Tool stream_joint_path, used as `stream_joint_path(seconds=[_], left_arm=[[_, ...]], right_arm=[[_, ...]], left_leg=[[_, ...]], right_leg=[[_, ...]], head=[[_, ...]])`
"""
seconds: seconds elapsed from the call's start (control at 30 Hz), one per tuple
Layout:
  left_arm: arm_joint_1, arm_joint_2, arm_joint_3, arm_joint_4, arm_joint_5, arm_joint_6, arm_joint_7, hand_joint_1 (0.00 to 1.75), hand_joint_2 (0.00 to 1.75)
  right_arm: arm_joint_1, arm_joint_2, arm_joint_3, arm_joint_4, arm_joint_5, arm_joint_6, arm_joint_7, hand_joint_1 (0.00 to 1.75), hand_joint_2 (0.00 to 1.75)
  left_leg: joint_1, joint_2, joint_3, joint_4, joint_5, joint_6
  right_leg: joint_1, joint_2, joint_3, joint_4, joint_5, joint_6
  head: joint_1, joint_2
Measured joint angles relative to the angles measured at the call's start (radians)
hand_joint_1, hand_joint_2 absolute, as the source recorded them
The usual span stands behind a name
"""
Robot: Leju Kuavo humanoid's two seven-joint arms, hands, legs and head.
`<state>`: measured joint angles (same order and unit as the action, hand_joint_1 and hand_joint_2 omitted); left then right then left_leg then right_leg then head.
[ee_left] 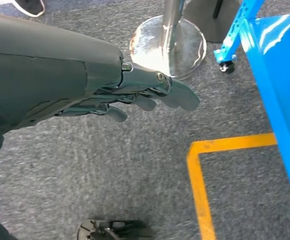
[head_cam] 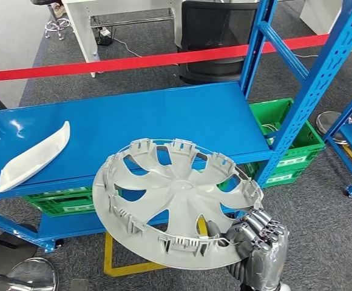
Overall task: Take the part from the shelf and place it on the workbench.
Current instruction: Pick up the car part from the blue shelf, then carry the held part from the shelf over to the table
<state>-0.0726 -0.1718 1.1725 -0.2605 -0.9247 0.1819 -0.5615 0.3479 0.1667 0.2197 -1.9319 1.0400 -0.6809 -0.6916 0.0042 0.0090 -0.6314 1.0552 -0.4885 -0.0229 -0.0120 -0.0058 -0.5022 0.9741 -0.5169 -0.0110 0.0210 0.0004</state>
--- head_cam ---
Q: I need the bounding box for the black mesh office chair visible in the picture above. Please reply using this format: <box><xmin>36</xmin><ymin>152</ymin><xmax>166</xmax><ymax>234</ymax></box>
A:
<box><xmin>178</xmin><ymin>0</ymin><xmax>260</xmax><ymax>86</ymax></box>

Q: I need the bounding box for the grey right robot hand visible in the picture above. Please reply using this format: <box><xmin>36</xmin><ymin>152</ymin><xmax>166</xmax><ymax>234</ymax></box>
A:
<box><xmin>208</xmin><ymin>209</ymin><xmax>289</xmax><ymax>291</ymax></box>

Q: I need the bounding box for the red barrier belt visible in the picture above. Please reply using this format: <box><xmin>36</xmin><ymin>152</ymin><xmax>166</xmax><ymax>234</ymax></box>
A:
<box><xmin>0</xmin><ymin>27</ymin><xmax>352</xmax><ymax>83</ymax></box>

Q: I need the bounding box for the white curved plastic part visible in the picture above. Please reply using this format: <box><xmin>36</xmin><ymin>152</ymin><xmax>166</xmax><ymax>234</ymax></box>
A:
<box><xmin>0</xmin><ymin>121</ymin><xmax>70</xmax><ymax>193</ymax></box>

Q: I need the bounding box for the white floor cable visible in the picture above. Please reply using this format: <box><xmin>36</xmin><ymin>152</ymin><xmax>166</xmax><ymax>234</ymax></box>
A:
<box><xmin>295</xmin><ymin>45</ymin><xmax>352</xmax><ymax>59</ymax></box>
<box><xmin>113</xmin><ymin>37</ymin><xmax>143</xmax><ymax>58</ymax></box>

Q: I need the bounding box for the dark round stool base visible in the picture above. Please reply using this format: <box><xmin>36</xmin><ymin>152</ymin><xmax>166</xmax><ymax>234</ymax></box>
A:
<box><xmin>0</xmin><ymin>224</ymin><xmax>39</xmax><ymax>276</ymax></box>

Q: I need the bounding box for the black router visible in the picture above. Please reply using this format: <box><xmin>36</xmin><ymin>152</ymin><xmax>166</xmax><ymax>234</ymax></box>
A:
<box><xmin>95</xmin><ymin>27</ymin><xmax>116</xmax><ymax>45</ymax></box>

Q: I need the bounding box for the chrome stool base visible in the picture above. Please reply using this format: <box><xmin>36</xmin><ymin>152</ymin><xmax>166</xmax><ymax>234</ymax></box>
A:
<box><xmin>0</xmin><ymin>256</ymin><xmax>58</xmax><ymax>291</ymax></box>
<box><xmin>315</xmin><ymin>111</ymin><xmax>352</xmax><ymax>146</ymax></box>

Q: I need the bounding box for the grey plastic hubcap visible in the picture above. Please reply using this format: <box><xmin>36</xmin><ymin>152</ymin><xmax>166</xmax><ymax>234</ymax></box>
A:
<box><xmin>91</xmin><ymin>138</ymin><xmax>264</xmax><ymax>270</ymax></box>

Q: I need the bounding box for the white wire harness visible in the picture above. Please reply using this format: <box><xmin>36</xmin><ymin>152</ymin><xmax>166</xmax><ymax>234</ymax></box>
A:
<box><xmin>262</xmin><ymin>123</ymin><xmax>282</xmax><ymax>146</ymax></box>

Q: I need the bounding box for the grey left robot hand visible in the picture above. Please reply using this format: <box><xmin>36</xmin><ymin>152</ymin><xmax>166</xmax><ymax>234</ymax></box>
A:
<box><xmin>70</xmin><ymin>278</ymin><xmax>89</xmax><ymax>291</ymax></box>

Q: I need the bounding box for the clear plastic water bottle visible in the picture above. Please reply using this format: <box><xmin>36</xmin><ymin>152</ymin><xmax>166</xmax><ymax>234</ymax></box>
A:
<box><xmin>91</xmin><ymin>51</ymin><xmax>104</xmax><ymax>76</ymax></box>

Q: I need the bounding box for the white office desk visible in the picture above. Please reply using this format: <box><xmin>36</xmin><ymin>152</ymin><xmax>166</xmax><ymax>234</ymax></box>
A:
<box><xmin>299</xmin><ymin>0</ymin><xmax>351</xmax><ymax>36</ymax></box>
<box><xmin>61</xmin><ymin>0</ymin><xmax>183</xmax><ymax>78</ymax></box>

